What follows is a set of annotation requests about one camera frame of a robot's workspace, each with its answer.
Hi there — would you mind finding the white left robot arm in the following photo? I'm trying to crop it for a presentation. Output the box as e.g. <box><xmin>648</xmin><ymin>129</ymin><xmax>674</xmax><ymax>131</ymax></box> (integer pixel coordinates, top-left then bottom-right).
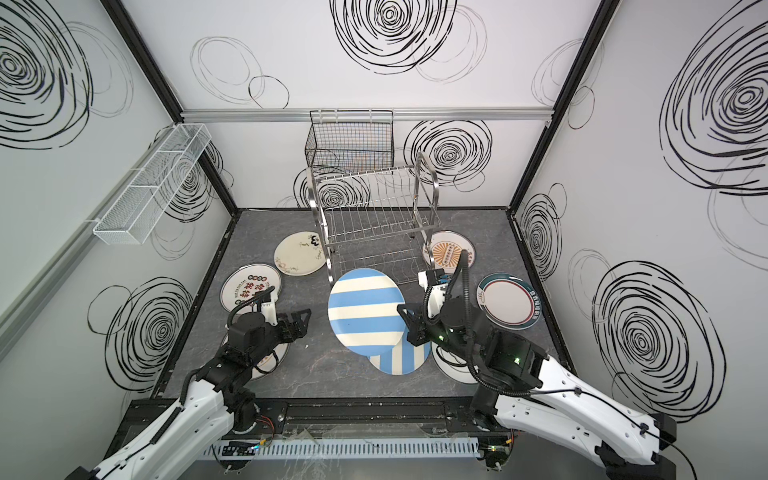
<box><xmin>68</xmin><ymin>309</ymin><xmax>311</xmax><ymax>479</ymax></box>

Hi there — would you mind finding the red text green rim plate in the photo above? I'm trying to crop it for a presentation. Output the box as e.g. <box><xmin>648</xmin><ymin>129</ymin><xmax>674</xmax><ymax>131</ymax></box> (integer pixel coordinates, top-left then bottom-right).
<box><xmin>220</xmin><ymin>263</ymin><xmax>282</xmax><ymax>311</ymax></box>

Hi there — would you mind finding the white plate thin green line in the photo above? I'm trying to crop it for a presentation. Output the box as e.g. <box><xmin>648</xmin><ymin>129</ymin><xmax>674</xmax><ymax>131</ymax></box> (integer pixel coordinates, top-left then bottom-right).
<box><xmin>431</xmin><ymin>343</ymin><xmax>477</xmax><ymax>385</ymax></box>

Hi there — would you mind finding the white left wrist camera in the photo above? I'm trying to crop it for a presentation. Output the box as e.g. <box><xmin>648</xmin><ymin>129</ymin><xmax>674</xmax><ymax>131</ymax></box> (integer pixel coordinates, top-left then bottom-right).
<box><xmin>254</xmin><ymin>301</ymin><xmax>278</xmax><ymax>326</ymax></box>

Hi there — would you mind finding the sunburst plate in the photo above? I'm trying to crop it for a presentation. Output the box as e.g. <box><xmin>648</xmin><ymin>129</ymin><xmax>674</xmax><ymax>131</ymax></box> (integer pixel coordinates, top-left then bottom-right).
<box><xmin>251</xmin><ymin>343</ymin><xmax>289</xmax><ymax>379</ymax></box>
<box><xmin>422</xmin><ymin>230</ymin><xmax>476</xmax><ymax>274</ymax></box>

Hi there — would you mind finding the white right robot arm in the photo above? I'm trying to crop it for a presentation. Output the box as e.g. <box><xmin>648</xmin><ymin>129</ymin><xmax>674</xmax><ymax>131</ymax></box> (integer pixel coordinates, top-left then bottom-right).
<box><xmin>397</xmin><ymin>298</ymin><xmax>677</xmax><ymax>479</ymax></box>

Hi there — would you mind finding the stainless steel dish rack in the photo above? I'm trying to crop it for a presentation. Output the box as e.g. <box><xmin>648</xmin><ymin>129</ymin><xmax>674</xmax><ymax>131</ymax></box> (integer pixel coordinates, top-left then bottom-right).
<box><xmin>307</xmin><ymin>152</ymin><xmax>440</xmax><ymax>286</ymax></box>

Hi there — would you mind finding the green rim red ring plate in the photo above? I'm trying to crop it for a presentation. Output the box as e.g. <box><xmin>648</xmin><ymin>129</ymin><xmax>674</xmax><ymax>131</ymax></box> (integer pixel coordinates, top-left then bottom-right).
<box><xmin>476</xmin><ymin>273</ymin><xmax>542</xmax><ymax>331</ymax></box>

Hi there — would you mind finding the large blue striped plate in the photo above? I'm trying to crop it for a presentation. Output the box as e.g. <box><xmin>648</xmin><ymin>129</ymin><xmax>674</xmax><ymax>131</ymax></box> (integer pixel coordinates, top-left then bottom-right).
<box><xmin>327</xmin><ymin>268</ymin><xmax>405</xmax><ymax>357</ymax></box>

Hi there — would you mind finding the white slotted cable duct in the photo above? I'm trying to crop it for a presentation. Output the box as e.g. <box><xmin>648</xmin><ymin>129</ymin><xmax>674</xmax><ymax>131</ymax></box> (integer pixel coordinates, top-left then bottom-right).
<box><xmin>198</xmin><ymin>437</ymin><xmax>481</xmax><ymax>461</ymax></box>

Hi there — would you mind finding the black wire wall basket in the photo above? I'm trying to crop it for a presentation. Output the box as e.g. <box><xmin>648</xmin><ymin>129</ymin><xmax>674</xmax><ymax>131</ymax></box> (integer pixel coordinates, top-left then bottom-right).
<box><xmin>304</xmin><ymin>120</ymin><xmax>395</xmax><ymax>173</ymax></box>

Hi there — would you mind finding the small blue striped plate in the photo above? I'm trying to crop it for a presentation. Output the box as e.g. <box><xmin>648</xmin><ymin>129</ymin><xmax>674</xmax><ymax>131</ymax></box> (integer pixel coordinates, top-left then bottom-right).
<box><xmin>369</xmin><ymin>340</ymin><xmax>431</xmax><ymax>376</ymax></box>

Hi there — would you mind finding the aluminium wall rail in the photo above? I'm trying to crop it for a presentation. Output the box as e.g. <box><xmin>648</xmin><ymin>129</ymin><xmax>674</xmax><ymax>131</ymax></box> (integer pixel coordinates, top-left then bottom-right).
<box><xmin>181</xmin><ymin>106</ymin><xmax>554</xmax><ymax>123</ymax></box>

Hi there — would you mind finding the white wire wall shelf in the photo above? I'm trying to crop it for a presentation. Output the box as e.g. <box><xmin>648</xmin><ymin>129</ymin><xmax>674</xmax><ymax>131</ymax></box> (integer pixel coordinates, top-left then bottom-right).
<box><xmin>93</xmin><ymin>123</ymin><xmax>212</xmax><ymax>245</ymax></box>

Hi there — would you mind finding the cream floral plate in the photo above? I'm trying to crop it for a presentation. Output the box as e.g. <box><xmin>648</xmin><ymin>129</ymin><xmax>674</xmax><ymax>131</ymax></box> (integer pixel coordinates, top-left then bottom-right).
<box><xmin>274</xmin><ymin>231</ymin><xmax>326</xmax><ymax>276</ymax></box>

